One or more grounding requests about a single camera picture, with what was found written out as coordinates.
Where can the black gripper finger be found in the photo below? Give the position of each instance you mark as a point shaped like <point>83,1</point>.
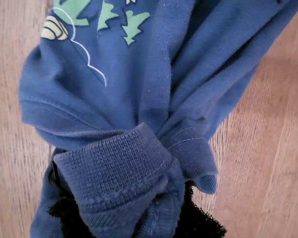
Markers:
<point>67,218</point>
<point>198,220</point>

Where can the blue printed T-shirt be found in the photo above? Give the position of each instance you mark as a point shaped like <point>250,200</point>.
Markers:
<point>129,99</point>

